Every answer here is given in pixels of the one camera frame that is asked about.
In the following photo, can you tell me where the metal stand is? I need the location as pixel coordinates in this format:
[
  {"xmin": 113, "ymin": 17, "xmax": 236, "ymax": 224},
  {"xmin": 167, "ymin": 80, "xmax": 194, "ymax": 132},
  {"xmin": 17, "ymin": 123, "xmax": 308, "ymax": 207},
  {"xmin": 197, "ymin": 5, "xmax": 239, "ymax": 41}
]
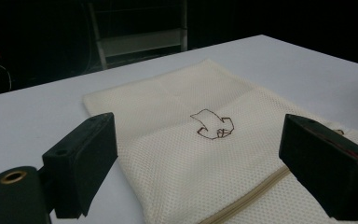
[{"xmin": 87, "ymin": 0, "xmax": 189, "ymax": 71}]

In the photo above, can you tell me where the cream mesh laundry bag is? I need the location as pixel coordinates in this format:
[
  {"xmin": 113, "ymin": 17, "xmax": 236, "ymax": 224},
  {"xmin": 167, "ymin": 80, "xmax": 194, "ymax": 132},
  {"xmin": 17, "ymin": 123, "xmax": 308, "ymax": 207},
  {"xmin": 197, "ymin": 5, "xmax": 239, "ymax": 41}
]
[{"xmin": 82, "ymin": 59, "xmax": 358, "ymax": 224}]

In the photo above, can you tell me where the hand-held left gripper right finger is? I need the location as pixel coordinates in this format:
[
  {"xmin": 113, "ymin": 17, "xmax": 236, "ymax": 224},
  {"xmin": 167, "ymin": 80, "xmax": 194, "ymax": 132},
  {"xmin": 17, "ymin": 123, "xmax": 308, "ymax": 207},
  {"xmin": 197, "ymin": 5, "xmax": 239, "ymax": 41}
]
[{"xmin": 278, "ymin": 113, "xmax": 358, "ymax": 222}]

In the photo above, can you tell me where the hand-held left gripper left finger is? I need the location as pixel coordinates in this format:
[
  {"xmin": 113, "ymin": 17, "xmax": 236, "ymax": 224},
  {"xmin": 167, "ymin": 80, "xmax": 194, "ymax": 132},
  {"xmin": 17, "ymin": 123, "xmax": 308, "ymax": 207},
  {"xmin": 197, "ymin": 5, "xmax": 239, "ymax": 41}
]
[{"xmin": 41, "ymin": 112, "xmax": 118, "ymax": 219}]

